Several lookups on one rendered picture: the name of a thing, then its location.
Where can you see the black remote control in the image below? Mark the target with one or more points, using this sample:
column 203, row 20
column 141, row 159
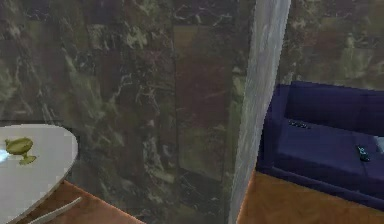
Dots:
column 363, row 154
column 299, row 124

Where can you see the dark blue sofa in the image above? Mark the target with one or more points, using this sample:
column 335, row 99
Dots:
column 326, row 146

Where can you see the white round table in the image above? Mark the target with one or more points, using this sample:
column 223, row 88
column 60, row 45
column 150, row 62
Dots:
column 30, row 180

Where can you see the olive green goblet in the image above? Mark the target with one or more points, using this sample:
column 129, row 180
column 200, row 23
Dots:
column 19, row 146

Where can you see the pale grey cushion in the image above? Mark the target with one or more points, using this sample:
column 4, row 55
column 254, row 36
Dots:
column 380, row 144

